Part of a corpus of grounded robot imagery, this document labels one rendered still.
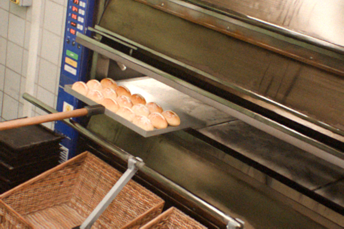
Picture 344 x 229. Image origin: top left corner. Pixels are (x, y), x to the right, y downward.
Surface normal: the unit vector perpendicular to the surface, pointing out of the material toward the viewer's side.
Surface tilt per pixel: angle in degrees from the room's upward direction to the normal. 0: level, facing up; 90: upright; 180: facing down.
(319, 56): 90
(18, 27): 90
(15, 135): 0
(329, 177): 0
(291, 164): 0
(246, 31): 90
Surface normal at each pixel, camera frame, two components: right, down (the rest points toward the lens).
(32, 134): 0.16, -0.93
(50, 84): -0.69, 0.13
